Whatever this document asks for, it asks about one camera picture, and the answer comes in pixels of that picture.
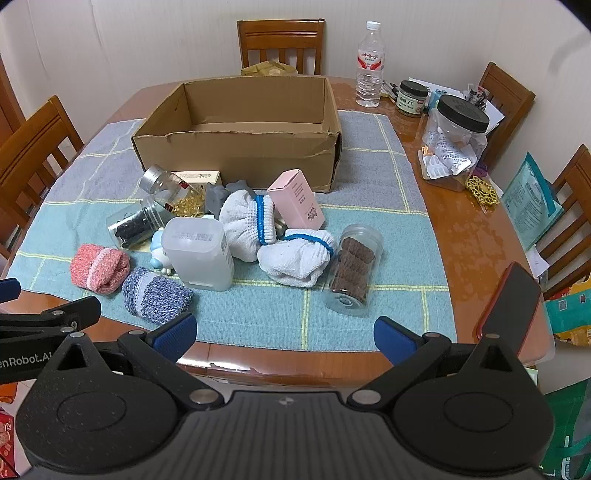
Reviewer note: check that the teal paper packet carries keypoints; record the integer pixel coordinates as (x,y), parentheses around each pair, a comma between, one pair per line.
(531,203)

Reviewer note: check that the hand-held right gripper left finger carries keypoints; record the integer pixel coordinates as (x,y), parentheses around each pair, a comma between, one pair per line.
(178,334)

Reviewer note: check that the green printed bag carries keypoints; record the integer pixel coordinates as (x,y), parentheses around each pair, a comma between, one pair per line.
(568,314)

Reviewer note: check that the gold foil bag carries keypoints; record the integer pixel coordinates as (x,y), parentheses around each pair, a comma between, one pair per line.
(270,69)

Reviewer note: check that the wooden chair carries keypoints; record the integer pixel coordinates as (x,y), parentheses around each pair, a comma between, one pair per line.
(41,138)
(505,87)
(281,37)
(572,184)

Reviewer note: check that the translucent white plastic bottle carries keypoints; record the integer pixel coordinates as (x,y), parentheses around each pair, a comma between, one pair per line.
(198,258)

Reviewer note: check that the grey soft toy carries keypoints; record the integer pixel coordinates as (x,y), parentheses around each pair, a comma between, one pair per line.
(217,198)

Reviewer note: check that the white sock with blue stripe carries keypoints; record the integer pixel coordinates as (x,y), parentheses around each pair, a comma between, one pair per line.
(238,221)
(295,258)

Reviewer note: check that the phone in red case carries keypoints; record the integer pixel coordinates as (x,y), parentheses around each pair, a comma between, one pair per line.
(508,300)

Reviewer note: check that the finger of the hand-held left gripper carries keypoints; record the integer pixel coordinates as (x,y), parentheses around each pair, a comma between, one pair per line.
(69,311)
(8,290)

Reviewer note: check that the blue knitted sock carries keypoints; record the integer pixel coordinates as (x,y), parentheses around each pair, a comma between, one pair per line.
(152,295)

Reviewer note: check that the pen holder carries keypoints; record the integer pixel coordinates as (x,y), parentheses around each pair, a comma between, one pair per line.
(475,96)

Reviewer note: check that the silver-lid jar of yellow capsules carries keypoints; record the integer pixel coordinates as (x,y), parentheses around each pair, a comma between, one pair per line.
(157,182)

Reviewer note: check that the green jar with black lid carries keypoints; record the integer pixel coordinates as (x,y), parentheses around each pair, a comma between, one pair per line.
(411,99)

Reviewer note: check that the loose pens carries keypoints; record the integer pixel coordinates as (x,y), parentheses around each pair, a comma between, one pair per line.
(390,90)

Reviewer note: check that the large clear jar black lid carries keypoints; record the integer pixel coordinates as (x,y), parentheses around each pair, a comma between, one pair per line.
(455,138)

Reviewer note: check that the blue and white figurine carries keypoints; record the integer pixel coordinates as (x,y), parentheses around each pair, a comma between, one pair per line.
(159,254)

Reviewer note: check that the pile of white papers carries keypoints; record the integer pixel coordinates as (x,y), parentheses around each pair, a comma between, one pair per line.
(494,115)

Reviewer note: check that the gold metal trivet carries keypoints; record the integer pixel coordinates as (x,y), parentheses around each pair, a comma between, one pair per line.
(482,191)

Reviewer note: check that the clear jar of dark pieces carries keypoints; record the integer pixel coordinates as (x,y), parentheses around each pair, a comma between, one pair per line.
(131,228)

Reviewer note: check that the plain green bag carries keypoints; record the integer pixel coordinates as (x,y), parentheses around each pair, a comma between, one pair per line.
(570,415)

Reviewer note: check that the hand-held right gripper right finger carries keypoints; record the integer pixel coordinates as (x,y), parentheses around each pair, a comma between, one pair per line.
(392,339)

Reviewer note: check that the clear plastic water bottle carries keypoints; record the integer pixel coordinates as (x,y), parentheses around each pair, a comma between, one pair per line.
(370,69)

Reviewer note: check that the red printed box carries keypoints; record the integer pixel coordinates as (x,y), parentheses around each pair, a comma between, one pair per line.
(7,434)

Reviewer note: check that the small blue box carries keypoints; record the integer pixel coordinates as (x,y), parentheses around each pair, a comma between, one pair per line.
(436,99)

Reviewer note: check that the cream carton with pink end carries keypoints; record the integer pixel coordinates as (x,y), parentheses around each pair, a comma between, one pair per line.
(198,177)

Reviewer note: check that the wooden door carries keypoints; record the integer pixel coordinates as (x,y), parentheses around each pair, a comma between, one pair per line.
(9,101)

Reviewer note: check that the brown cardboard box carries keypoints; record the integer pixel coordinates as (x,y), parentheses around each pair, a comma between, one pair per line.
(240,157)

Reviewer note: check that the pink knitted sock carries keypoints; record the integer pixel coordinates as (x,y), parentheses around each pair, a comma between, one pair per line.
(99,270)

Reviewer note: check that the blue checked tablecloth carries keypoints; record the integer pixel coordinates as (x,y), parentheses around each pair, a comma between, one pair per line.
(369,221)

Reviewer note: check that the clear jar of brown cookies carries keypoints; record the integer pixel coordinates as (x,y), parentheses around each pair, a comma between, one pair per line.
(353,267)

